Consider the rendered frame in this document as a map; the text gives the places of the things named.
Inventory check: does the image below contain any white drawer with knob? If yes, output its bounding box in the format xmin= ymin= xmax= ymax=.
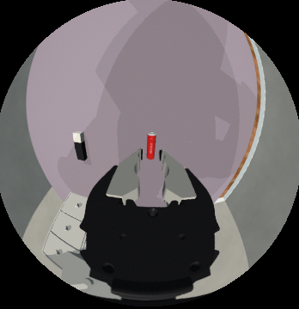
xmin=43 ymin=233 xmax=80 ymax=268
xmin=61 ymin=251 xmax=121 ymax=300

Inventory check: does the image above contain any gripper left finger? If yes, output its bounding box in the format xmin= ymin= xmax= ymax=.
xmin=80 ymin=148 xmax=143 ymax=232

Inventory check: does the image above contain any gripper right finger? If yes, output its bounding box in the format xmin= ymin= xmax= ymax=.
xmin=159 ymin=149 xmax=220 ymax=233

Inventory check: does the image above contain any red aa battery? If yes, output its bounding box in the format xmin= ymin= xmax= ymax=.
xmin=147 ymin=131 xmax=156 ymax=160

